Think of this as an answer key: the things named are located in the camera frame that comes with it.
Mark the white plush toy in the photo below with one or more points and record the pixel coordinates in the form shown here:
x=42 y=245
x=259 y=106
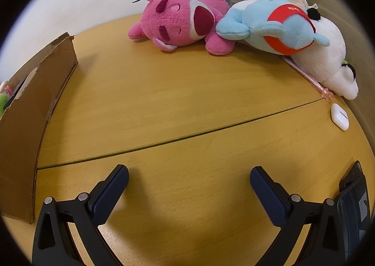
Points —
x=328 y=58

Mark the wooden desktop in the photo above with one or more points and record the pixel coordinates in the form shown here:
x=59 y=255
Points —
x=175 y=93

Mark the white earbud case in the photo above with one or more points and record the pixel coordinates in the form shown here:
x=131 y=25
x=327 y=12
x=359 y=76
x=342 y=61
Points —
x=339 y=116

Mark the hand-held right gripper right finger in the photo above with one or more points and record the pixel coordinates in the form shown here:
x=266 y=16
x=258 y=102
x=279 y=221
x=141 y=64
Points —
x=268 y=195

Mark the light blue plush toy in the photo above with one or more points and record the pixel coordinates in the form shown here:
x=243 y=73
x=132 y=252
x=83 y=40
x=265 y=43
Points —
x=255 y=14

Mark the brown cardboard box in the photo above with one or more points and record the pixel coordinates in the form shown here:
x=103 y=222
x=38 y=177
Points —
x=26 y=125

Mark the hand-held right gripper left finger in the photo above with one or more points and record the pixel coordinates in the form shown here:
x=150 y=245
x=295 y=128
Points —
x=110 y=192

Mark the pink bear plush toy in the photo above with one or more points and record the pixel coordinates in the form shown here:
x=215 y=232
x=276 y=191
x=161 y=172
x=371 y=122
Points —
x=175 y=20

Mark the pink pen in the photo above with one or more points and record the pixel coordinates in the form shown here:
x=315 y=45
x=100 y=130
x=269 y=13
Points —
x=310 y=81

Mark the black device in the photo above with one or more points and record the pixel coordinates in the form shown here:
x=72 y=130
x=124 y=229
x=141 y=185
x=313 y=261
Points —
x=354 y=195

